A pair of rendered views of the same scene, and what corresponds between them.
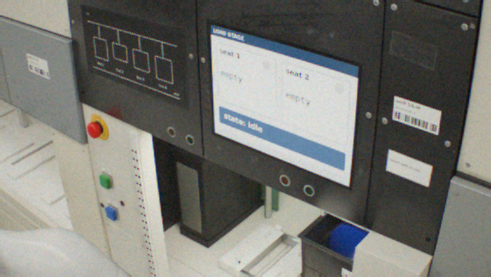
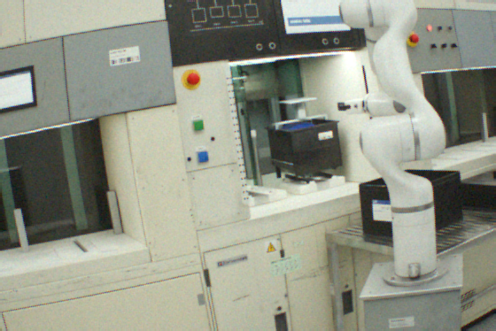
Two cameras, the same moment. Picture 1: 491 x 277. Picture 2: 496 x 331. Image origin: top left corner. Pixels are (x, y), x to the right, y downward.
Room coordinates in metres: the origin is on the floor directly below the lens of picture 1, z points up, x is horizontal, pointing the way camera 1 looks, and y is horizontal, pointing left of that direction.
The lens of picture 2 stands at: (0.18, 2.13, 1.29)
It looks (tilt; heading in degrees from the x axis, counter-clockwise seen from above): 7 degrees down; 296
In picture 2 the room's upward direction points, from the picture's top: 8 degrees counter-clockwise
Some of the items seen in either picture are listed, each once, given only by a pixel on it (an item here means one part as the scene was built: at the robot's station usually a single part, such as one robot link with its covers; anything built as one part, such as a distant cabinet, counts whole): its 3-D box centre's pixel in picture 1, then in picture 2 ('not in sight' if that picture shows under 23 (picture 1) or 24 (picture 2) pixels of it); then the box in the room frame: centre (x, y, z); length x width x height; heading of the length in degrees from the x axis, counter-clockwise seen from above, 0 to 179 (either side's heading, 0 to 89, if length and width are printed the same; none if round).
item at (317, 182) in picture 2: not in sight; (309, 182); (1.09, -0.27, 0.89); 0.22 x 0.21 x 0.04; 141
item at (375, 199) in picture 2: not in sight; (413, 202); (0.59, 0.04, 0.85); 0.28 x 0.28 x 0.17; 60
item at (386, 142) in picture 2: not in sight; (397, 162); (0.52, 0.58, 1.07); 0.19 x 0.12 x 0.24; 17
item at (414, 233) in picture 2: not in sight; (414, 241); (0.49, 0.57, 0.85); 0.19 x 0.19 x 0.18
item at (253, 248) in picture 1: (271, 258); (249, 196); (1.25, -0.06, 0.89); 0.22 x 0.21 x 0.04; 141
